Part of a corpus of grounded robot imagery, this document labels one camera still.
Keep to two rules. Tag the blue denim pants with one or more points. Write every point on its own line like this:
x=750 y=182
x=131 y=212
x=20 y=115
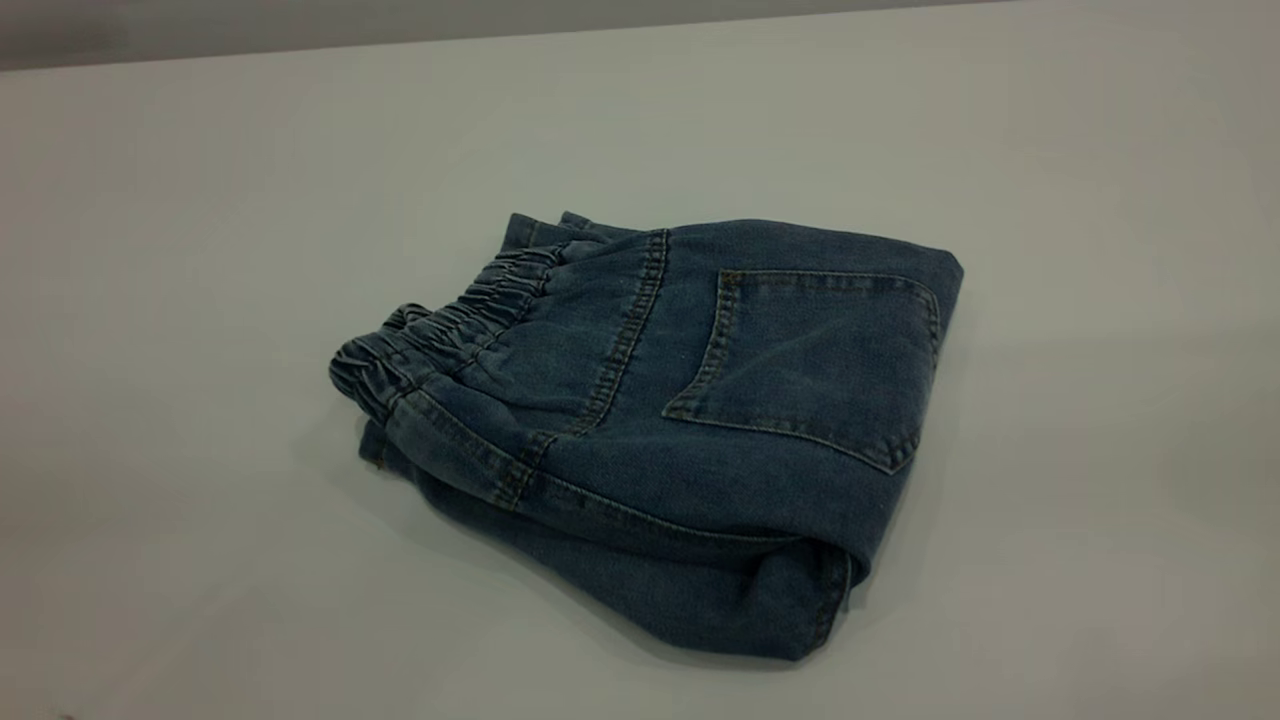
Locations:
x=660 y=430

